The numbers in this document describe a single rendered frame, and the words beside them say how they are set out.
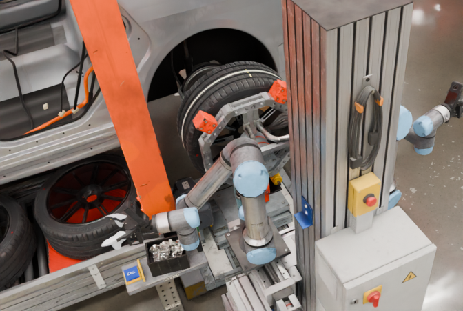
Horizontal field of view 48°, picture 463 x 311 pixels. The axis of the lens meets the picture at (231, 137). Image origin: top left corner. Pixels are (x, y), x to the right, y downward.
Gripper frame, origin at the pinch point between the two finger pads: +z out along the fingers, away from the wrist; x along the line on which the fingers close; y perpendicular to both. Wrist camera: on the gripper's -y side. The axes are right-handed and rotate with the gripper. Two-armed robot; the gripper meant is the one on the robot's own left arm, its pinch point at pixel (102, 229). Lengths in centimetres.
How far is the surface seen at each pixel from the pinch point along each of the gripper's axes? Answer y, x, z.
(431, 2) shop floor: 79, 336, -282
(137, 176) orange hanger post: 19, 54, -7
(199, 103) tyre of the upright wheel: 2, 83, -42
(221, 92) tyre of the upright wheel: -4, 80, -53
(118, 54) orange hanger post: -46, 47, -15
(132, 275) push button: 71, 42, 7
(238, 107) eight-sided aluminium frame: 2, 72, -60
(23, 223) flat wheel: 63, 90, 71
